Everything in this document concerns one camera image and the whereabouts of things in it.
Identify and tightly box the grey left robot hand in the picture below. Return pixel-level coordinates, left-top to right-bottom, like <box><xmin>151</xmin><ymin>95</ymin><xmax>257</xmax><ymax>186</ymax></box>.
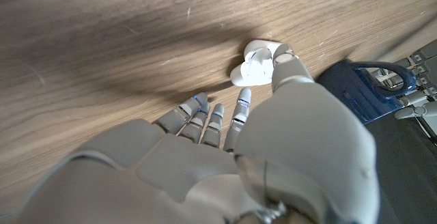
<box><xmin>370</xmin><ymin>38</ymin><xmax>437</xmax><ymax>121</ymax></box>

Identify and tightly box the white AirPods case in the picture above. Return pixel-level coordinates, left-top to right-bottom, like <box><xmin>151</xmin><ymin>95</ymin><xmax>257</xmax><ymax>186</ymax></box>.
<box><xmin>229</xmin><ymin>39</ymin><xmax>285</xmax><ymax>87</ymax></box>

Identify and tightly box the dark blue ceramic mug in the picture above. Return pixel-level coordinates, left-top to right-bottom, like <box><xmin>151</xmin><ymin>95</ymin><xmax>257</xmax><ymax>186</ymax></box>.
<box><xmin>315</xmin><ymin>59</ymin><xmax>418</xmax><ymax>126</ymax></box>

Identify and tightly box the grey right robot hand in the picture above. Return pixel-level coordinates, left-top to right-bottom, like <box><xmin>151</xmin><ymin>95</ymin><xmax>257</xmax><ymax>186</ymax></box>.
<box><xmin>13</xmin><ymin>42</ymin><xmax>382</xmax><ymax>224</ymax></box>

